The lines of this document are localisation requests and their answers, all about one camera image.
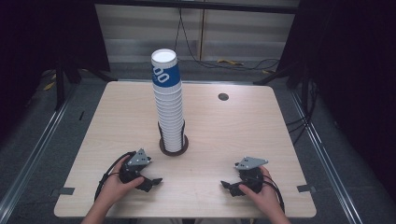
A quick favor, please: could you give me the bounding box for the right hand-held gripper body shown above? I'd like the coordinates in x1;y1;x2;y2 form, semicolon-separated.
233;156;269;193

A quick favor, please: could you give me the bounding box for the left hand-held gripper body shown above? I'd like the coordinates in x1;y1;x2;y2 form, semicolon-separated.
119;148;152;185

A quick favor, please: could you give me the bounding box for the dark round cup holder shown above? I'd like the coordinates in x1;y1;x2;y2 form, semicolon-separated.
157;120;190;157

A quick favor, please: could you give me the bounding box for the stack of white paper cups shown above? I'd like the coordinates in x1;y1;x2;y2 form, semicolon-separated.
150;49;185;153

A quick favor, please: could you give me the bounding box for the person's right hand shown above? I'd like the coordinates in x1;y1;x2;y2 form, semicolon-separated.
237;166;283;217

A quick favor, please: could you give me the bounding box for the person's left hand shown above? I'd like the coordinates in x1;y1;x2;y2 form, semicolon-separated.
97;155;146;206

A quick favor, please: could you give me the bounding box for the grey tape strip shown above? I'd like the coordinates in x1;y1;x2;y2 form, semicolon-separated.
296;184;318;193
50;187;76;197

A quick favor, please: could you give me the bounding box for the black metal stand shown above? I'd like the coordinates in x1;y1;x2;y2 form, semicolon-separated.
252;61;312;105
53;57;119;112

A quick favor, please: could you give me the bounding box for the dark curtain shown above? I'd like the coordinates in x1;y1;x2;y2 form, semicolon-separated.
276;0;396;202
0;0;111;141

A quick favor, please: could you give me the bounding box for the black overhead bar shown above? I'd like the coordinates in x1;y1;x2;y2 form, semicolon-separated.
93;0;301;15

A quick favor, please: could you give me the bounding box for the silver metal floor rail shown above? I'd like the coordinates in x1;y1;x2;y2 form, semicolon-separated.
0;91;74;217
290;89;364;224

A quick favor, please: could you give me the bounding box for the bundle of black cables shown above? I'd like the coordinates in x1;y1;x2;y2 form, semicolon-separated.
285;79;319;147

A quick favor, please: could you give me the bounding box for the long black floor cable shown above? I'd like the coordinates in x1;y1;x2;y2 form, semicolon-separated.
173;7;281;72

